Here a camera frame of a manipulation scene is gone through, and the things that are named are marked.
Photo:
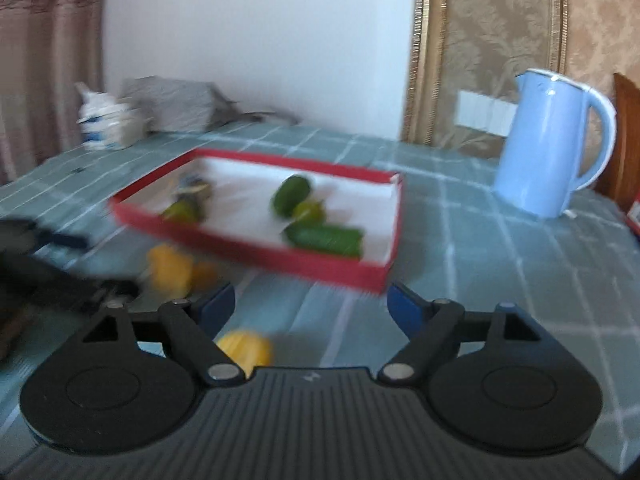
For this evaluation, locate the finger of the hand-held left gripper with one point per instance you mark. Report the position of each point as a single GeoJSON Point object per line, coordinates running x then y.
{"type": "Point", "coordinates": [60, 240]}

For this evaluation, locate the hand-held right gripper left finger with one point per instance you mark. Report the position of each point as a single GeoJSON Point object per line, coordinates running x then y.
{"type": "Point", "coordinates": [217, 305]}

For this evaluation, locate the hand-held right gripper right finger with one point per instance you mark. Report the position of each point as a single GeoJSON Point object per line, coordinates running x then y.
{"type": "Point", "coordinates": [405, 305]}

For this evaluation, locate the yellow jackfruit piece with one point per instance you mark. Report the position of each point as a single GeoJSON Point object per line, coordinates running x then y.
{"type": "Point", "coordinates": [170, 270]}
{"type": "Point", "coordinates": [247, 351]}

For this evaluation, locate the small green cucumber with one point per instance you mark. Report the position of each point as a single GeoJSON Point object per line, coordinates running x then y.
{"type": "Point", "coordinates": [325, 240]}
{"type": "Point", "coordinates": [291, 195]}

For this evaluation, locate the red cardboard box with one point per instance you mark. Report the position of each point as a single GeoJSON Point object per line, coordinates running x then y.
{"type": "Point", "coordinates": [300, 240]}

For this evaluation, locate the green tomato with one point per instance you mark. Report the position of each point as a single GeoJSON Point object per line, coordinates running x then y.
{"type": "Point", "coordinates": [309, 212]}
{"type": "Point", "coordinates": [181, 211]}

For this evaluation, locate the white tissue pack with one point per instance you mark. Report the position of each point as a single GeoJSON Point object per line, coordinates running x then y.
{"type": "Point", "coordinates": [107, 120]}

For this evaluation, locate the grey patterned paper bag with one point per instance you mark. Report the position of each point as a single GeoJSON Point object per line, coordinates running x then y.
{"type": "Point", "coordinates": [170, 102]}

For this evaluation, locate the beige patterned curtain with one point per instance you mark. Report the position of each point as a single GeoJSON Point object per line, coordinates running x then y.
{"type": "Point", "coordinates": [45, 60]}

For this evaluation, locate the light blue kettle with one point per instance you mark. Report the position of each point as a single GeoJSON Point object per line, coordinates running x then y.
{"type": "Point", "coordinates": [540, 150]}

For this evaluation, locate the white wall switch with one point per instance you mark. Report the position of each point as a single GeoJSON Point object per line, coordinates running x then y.
{"type": "Point", "coordinates": [486, 112]}

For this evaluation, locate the gold framed wall panel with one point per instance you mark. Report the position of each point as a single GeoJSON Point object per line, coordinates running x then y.
{"type": "Point", "coordinates": [480, 35]}

